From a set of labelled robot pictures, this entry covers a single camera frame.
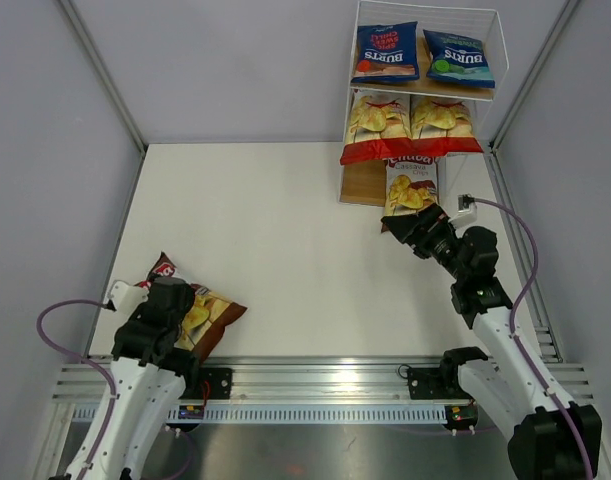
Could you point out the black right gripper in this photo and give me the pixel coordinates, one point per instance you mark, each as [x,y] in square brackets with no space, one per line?
[408,228]

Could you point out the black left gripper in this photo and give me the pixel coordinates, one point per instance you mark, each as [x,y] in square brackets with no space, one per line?
[189,292]

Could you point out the brown Chuba bag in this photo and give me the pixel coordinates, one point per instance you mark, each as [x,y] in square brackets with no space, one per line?
[205,324]
[412,184]

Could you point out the red Chuba bag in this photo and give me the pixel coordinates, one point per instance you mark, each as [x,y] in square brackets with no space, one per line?
[441,127]
[378,127]

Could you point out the blue Burts sea salt bag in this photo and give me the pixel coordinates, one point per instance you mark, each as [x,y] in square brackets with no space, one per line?
[458,59]

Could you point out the blue Burts spicy chilli bag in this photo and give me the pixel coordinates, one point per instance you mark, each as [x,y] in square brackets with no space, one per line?
[386,54]

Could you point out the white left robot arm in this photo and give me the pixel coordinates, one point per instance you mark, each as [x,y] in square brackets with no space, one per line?
[147,375]

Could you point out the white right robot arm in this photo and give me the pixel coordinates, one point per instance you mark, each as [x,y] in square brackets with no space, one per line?
[548,434]

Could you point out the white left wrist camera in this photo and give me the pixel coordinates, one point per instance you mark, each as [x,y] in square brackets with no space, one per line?
[124,298]

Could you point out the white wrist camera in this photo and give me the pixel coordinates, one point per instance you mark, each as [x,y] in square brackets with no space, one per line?
[467,212]
[124,298]

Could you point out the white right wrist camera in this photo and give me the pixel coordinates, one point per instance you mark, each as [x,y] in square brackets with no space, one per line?
[467,212]

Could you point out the right aluminium frame post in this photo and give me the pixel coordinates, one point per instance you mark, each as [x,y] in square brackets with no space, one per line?
[561,23]

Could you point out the aluminium frame post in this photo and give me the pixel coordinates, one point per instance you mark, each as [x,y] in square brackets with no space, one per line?
[561,23]
[83,36]

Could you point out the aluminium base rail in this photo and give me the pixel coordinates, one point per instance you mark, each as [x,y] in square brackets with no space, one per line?
[309,390]

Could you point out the white wire wooden shelf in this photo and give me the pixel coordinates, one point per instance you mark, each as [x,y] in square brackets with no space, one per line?
[364,183]

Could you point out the left aluminium frame post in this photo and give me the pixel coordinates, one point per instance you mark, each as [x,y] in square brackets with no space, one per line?
[83,36]

